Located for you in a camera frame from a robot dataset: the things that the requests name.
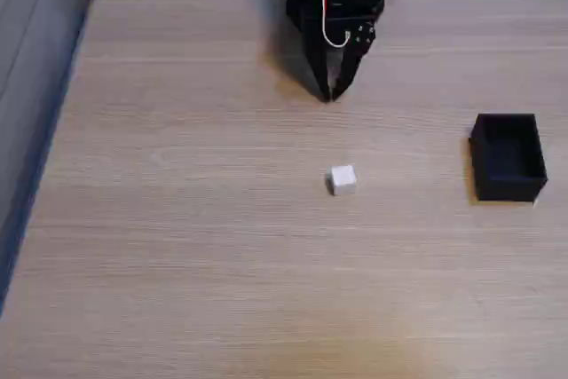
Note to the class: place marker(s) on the white block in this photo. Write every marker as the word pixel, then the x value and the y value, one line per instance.
pixel 342 179

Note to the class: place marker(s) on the black open box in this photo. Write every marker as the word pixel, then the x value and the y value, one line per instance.
pixel 508 155

